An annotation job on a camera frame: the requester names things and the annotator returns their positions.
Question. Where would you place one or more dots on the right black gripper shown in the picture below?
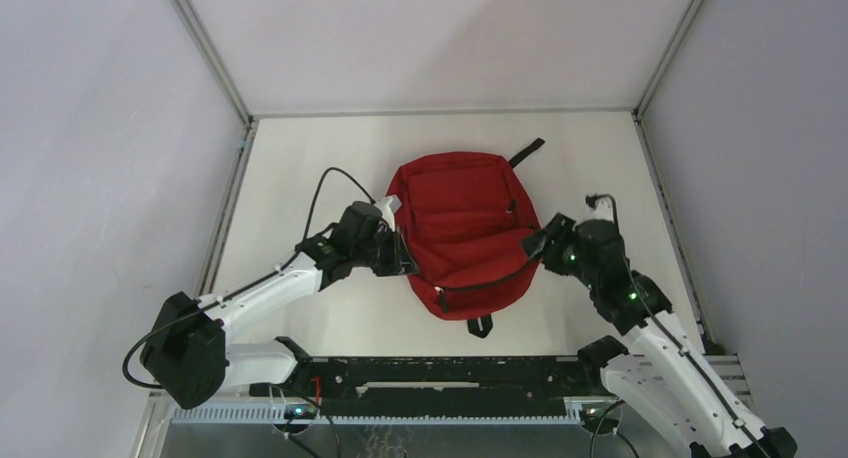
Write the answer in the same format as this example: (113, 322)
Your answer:
(558, 230)

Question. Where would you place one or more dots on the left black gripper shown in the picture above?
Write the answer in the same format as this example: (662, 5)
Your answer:
(400, 261)

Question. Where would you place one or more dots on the red student backpack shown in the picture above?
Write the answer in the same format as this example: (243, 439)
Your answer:
(463, 217)

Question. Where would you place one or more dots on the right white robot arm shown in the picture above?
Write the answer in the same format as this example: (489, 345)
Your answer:
(653, 366)

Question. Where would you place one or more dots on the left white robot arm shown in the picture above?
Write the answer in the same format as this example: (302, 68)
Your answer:
(192, 351)

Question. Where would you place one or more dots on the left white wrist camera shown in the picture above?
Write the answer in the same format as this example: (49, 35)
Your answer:
(388, 206)

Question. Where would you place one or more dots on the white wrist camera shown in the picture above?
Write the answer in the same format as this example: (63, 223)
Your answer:
(600, 208)
(388, 206)

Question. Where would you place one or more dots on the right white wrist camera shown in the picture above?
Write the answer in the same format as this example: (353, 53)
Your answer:
(600, 208)

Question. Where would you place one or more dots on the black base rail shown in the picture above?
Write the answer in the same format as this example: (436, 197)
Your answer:
(506, 387)

